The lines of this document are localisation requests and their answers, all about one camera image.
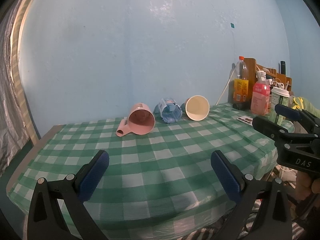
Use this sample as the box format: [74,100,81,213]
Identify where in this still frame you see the clear plastic bottle cup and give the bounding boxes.
[153,98,182,124]

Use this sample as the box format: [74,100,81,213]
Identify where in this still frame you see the green-white lidded cup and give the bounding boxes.
[269,87,290,125]

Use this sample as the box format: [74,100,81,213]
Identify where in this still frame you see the orange paper cup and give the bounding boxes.
[185,95,210,121]

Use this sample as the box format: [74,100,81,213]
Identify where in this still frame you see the person's hand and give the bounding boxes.
[295,171,320,200]

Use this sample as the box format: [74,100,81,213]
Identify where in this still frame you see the green-yellow cloth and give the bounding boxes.
[289,96,320,118]

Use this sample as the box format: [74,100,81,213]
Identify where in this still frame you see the pink drink bottle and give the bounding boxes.
[251,70,271,115]

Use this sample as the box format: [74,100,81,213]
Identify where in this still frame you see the white smartphone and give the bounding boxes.
[237,115,260,126]

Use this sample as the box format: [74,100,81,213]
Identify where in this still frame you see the wooden rack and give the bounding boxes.
[244,57,292,99]

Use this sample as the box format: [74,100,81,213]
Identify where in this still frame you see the orange-label soda bottle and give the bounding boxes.
[233,56,249,103]

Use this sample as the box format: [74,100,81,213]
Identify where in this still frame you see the striped rug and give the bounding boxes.
[175,197,308,240]

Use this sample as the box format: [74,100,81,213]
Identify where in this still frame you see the grey curtain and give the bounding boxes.
[1,0,29,174]

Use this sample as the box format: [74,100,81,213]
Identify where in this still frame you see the green checkered tablecloth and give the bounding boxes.
[6,102,296,240]

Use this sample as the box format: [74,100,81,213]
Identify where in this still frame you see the pink plastic mug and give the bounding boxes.
[116,102,155,137]

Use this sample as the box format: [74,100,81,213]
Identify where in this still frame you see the white cable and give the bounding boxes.
[215,63,237,106]

